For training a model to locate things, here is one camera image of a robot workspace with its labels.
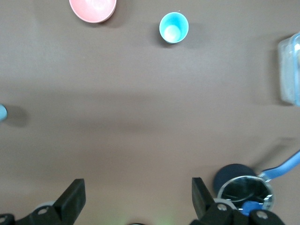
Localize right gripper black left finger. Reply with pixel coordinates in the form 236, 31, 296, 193
30, 179, 85, 225

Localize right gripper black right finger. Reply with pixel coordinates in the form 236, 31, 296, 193
189, 177, 237, 225

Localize blue cup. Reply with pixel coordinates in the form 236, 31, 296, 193
0, 104, 8, 122
158, 12, 189, 45

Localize clear plastic food container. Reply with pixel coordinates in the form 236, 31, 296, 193
277, 32, 300, 106

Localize pink bowl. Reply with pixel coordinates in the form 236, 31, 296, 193
68, 0, 117, 23

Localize navy saucepan with blue handle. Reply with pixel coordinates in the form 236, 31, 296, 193
212, 149, 300, 211

